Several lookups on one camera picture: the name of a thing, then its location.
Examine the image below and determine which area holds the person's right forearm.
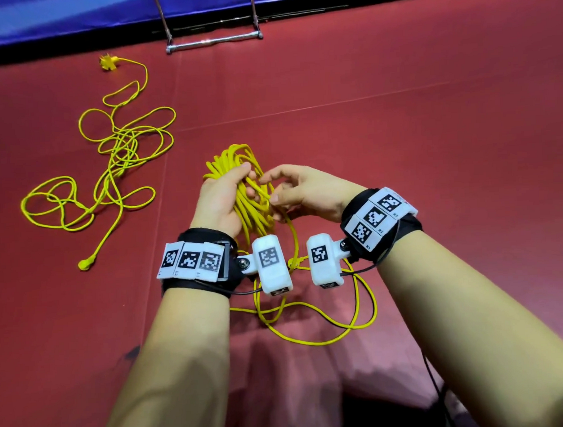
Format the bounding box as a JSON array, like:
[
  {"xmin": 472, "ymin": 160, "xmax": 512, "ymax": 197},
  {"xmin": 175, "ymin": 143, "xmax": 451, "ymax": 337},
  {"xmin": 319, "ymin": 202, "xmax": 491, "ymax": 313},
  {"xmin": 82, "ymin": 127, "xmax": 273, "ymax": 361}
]
[{"xmin": 375, "ymin": 223, "xmax": 563, "ymax": 427}]

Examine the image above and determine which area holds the black cable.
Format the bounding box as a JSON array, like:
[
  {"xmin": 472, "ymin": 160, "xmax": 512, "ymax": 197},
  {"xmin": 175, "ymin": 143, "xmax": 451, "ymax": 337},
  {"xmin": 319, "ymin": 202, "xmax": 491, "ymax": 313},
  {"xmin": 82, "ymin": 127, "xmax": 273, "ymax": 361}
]
[{"xmin": 421, "ymin": 351, "xmax": 452, "ymax": 427}]

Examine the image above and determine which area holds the metal rack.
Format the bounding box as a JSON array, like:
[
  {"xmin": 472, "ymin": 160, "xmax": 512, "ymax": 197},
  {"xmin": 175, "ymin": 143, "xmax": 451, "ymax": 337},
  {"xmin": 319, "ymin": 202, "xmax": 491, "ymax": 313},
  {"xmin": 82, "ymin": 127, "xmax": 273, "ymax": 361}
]
[{"xmin": 151, "ymin": 0, "xmax": 266, "ymax": 56}]

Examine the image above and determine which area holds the yellow cord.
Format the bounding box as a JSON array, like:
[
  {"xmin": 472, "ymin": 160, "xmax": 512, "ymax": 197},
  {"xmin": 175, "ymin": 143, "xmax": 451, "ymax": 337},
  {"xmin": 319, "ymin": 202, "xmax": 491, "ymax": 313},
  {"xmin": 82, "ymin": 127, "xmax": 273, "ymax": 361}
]
[
  {"xmin": 201, "ymin": 137, "xmax": 380, "ymax": 352},
  {"xmin": 14, "ymin": 52, "xmax": 185, "ymax": 276}
]

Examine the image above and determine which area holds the person's left hand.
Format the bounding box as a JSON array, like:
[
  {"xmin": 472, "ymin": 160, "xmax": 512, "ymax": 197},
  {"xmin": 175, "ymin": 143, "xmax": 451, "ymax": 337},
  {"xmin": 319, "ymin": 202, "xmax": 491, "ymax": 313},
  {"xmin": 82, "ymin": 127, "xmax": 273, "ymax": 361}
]
[{"xmin": 187, "ymin": 160, "xmax": 265, "ymax": 240}]

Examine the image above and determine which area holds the black marker wristband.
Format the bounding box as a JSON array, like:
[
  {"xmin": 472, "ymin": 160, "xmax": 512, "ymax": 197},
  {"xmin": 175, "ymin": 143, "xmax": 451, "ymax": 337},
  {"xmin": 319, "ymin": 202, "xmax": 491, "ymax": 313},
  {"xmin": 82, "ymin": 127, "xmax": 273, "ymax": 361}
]
[
  {"xmin": 336, "ymin": 184, "xmax": 425, "ymax": 266},
  {"xmin": 154, "ymin": 226, "xmax": 245, "ymax": 302}
]

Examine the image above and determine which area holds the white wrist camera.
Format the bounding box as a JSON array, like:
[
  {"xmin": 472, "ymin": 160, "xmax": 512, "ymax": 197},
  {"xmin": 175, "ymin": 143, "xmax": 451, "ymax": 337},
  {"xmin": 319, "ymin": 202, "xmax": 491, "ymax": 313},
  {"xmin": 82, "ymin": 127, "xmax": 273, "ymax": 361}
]
[
  {"xmin": 236, "ymin": 233, "xmax": 296, "ymax": 299},
  {"xmin": 305, "ymin": 230, "xmax": 357, "ymax": 290}
]

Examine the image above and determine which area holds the blue banner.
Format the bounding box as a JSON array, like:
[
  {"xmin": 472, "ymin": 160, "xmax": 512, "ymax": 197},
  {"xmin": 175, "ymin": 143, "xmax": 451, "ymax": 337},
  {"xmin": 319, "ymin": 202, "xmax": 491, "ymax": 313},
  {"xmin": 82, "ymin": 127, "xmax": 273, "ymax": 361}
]
[{"xmin": 0, "ymin": 0, "xmax": 387, "ymax": 50}]

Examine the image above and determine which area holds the person's left forearm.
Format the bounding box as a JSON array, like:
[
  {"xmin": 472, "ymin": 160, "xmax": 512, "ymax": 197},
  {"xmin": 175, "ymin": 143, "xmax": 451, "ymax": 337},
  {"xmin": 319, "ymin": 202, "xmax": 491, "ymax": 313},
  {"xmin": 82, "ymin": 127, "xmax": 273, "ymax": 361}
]
[{"xmin": 91, "ymin": 286, "xmax": 238, "ymax": 427}]

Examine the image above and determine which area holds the person's right hand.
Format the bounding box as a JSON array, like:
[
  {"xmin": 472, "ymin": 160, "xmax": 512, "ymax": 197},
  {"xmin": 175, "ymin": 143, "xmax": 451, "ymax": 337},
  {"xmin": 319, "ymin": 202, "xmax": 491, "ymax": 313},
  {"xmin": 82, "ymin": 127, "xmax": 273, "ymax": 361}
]
[{"xmin": 245, "ymin": 160, "xmax": 369, "ymax": 229}]

